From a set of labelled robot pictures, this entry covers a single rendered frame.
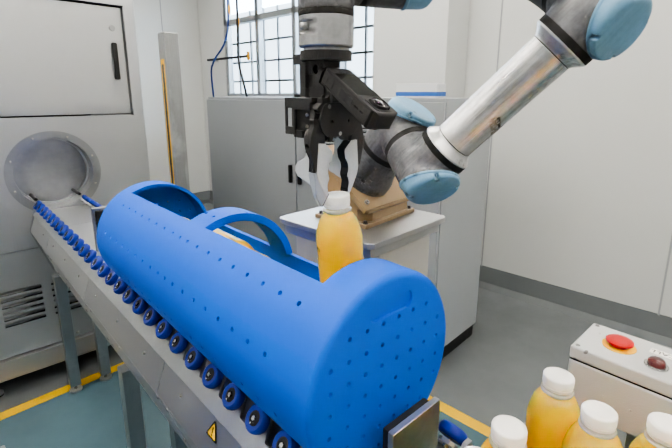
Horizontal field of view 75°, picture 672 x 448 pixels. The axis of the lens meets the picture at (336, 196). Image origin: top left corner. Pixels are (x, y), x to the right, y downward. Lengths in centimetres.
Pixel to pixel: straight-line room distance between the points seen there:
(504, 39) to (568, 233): 141
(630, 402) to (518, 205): 276
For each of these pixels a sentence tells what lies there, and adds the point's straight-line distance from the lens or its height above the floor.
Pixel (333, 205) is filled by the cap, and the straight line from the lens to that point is 62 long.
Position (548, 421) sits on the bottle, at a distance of 72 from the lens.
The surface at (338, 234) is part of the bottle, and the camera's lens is 62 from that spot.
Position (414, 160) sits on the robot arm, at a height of 133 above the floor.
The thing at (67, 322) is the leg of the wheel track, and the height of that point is 39.
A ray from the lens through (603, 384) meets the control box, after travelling 78.
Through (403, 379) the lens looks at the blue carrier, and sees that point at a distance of 69.
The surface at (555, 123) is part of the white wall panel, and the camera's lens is 332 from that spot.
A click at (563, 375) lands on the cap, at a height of 109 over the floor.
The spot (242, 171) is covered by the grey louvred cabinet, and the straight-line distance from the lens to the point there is 341.
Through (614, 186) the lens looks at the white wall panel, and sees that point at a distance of 326.
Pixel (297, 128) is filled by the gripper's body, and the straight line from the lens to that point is 64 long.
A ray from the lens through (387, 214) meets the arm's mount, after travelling 113.
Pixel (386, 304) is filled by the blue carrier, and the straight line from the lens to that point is 60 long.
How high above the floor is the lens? 146
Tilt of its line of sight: 13 degrees down
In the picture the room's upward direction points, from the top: straight up
